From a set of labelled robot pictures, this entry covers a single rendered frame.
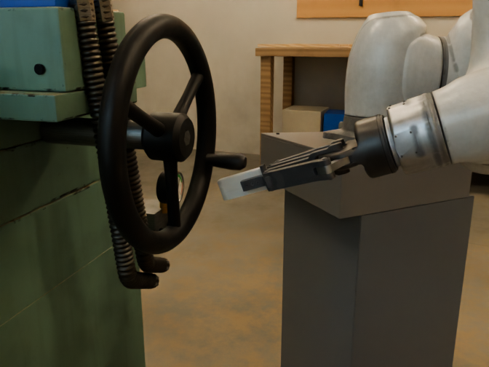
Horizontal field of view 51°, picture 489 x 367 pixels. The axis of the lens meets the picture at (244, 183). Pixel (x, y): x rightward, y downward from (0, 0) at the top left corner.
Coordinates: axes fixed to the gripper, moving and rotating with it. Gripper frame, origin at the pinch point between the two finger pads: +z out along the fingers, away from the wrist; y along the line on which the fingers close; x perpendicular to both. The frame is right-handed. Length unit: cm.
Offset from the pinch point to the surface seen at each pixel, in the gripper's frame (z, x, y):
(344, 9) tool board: 10, -44, -322
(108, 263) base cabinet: 28.9, 7.3, -3.4
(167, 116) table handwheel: 3.0, -12.0, 8.9
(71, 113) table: 10.7, -15.8, 15.6
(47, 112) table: 11.6, -16.5, 18.3
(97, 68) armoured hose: 7.5, -19.6, 12.4
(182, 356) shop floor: 60, 56, -59
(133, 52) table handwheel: 0.0, -19.0, 17.2
